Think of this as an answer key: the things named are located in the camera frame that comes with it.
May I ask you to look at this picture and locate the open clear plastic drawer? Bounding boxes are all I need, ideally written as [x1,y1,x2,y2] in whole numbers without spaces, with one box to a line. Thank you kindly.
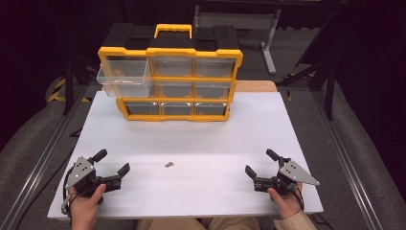
[96,56,153,99]

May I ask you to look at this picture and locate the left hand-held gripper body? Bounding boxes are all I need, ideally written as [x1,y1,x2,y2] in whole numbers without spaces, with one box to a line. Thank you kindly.
[64,155,123,205]

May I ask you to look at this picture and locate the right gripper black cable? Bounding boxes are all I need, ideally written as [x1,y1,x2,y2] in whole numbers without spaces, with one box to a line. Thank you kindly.
[294,185,335,230]

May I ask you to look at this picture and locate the wooden table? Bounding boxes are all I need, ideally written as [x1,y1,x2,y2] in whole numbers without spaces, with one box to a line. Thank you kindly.
[235,80,279,94]

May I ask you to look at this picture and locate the person's khaki trouser legs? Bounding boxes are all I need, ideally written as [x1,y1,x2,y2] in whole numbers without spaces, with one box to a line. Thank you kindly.
[136,217,262,230]

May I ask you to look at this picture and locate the black tripod stand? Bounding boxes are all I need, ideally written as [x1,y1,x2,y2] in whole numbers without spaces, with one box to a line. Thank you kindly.
[61,55,98,117]
[275,11,339,122]

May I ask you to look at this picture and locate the yellow black organizer cabinet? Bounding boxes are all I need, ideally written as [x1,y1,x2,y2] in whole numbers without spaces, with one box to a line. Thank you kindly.
[97,22,244,124]

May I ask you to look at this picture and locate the grey metal stand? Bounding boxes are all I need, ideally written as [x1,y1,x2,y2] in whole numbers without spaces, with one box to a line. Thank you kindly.
[193,5,282,77]

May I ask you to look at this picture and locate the white board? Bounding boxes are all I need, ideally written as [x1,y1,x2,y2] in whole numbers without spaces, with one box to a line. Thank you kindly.
[46,90,325,221]

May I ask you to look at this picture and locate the person's left hand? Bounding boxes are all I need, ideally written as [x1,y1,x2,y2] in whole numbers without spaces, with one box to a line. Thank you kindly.
[68,183,107,221]

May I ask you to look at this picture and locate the grid of closed transparent bins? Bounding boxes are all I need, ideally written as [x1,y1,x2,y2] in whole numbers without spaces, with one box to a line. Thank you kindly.
[124,57,237,117]

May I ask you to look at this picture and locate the person's right hand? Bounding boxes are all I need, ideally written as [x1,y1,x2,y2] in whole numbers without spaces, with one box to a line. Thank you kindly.
[266,181,304,220]

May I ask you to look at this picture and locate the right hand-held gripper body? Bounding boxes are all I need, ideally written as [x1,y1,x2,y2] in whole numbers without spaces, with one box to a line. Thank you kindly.
[253,155,321,196]

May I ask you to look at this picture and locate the aluminium rail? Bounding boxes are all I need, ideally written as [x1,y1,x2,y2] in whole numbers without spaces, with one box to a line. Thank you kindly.
[310,90,385,230]
[0,85,94,230]

